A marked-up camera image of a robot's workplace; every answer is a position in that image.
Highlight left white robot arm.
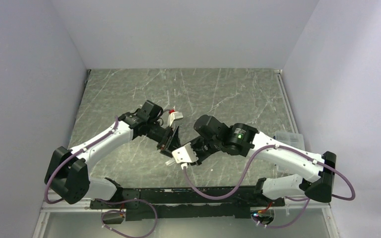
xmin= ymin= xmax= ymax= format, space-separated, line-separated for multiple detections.
xmin=44 ymin=100 xmax=184 ymax=208

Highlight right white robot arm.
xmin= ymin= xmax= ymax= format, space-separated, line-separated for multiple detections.
xmin=175 ymin=115 xmax=336 ymax=206

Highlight clear plastic organizer box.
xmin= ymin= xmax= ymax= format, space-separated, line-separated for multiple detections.
xmin=273 ymin=131 xmax=306 ymax=150

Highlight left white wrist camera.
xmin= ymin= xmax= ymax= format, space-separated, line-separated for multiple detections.
xmin=167 ymin=110 xmax=184 ymax=127

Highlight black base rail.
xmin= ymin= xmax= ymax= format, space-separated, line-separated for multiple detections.
xmin=90 ymin=185 xmax=285 ymax=221

